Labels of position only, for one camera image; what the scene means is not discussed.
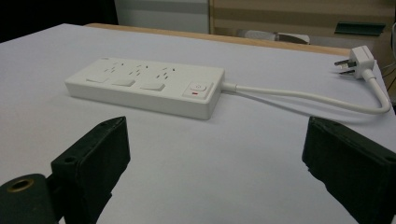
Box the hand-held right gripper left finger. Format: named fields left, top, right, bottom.
left=50, top=116, right=132, bottom=224

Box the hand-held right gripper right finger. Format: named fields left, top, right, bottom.
left=301, top=116, right=396, bottom=224

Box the white power strip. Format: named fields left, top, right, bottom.
left=64, top=56, right=226, bottom=120

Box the white power plug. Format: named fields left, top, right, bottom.
left=333, top=45, right=375, bottom=80

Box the dark green flat object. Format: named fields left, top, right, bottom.
left=333, top=21, right=387, bottom=37

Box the white and grey bundle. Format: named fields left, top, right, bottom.
left=235, top=28, right=311, bottom=46

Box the cardboard box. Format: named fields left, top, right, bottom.
left=208, top=0, right=396, bottom=71

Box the white power strip cable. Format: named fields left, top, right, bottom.
left=221, top=69, right=392, bottom=116

